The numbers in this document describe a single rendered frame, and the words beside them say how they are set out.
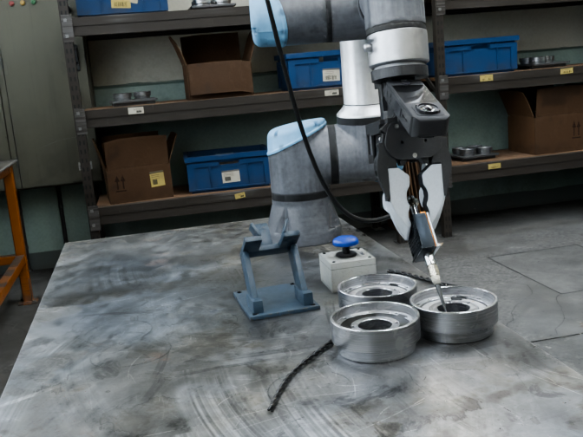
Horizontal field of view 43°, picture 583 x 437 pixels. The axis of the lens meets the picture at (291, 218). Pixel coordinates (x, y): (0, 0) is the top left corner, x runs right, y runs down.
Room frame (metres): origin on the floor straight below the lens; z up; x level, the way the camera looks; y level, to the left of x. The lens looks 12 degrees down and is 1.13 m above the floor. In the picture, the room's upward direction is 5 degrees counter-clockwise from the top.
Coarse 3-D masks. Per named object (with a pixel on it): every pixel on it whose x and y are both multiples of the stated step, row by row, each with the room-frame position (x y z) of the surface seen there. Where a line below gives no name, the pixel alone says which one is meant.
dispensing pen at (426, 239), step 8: (408, 200) 0.90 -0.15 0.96; (416, 200) 0.90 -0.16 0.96; (416, 208) 0.90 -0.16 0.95; (416, 216) 0.87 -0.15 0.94; (424, 216) 0.87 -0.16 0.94; (416, 224) 0.86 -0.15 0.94; (424, 224) 0.86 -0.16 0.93; (416, 232) 0.86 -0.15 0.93; (424, 232) 0.86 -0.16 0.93; (408, 240) 0.89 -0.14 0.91; (416, 240) 0.86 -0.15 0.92; (424, 240) 0.85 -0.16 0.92; (432, 240) 0.85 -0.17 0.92; (416, 248) 0.86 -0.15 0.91; (424, 248) 0.84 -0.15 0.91; (432, 248) 0.85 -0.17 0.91; (416, 256) 0.86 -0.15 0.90; (424, 256) 0.86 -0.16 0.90; (432, 256) 0.85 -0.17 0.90; (432, 264) 0.85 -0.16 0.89; (432, 272) 0.84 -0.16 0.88; (432, 280) 0.84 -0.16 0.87; (440, 280) 0.84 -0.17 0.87; (440, 288) 0.83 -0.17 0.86; (440, 296) 0.82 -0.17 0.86
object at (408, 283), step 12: (360, 276) 0.98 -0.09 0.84; (372, 276) 0.99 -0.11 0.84; (384, 276) 0.98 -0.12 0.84; (396, 276) 0.97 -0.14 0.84; (348, 288) 0.97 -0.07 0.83; (372, 288) 0.96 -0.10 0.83; (384, 288) 0.95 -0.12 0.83; (408, 288) 0.95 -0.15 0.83; (348, 300) 0.91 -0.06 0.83; (360, 300) 0.89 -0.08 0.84; (372, 300) 0.89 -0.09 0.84; (384, 300) 0.88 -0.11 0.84; (396, 300) 0.89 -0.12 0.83; (408, 300) 0.90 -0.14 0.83
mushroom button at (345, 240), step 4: (340, 236) 1.09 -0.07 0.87; (344, 236) 1.09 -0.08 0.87; (348, 236) 1.09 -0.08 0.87; (352, 236) 1.09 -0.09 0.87; (336, 240) 1.08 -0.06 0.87; (340, 240) 1.07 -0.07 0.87; (344, 240) 1.07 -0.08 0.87; (348, 240) 1.07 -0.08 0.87; (352, 240) 1.07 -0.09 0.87; (356, 240) 1.08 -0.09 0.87; (332, 244) 1.08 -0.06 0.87; (336, 244) 1.07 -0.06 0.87; (340, 244) 1.07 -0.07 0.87; (344, 244) 1.07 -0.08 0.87; (348, 244) 1.07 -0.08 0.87; (352, 244) 1.07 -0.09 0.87; (356, 244) 1.07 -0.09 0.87; (344, 248) 1.08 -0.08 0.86; (348, 248) 1.08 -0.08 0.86; (344, 252) 1.08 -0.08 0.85; (348, 252) 1.08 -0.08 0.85
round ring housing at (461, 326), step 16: (432, 288) 0.90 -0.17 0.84; (448, 288) 0.90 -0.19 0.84; (464, 288) 0.90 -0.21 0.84; (480, 288) 0.88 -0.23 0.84; (416, 304) 0.88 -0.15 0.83; (432, 304) 0.87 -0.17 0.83; (448, 304) 0.87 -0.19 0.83; (464, 304) 0.86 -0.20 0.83; (496, 304) 0.83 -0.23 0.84; (432, 320) 0.81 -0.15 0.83; (448, 320) 0.80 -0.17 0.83; (464, 320) 0.80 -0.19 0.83; (480, 320) 0.81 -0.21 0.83; (496, 320) 0.83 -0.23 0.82; (432, 336) 0.82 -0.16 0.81; (448, 336) 0.81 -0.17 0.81; (464, 336) 0.81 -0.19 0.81; (480, 336) 0.81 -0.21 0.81
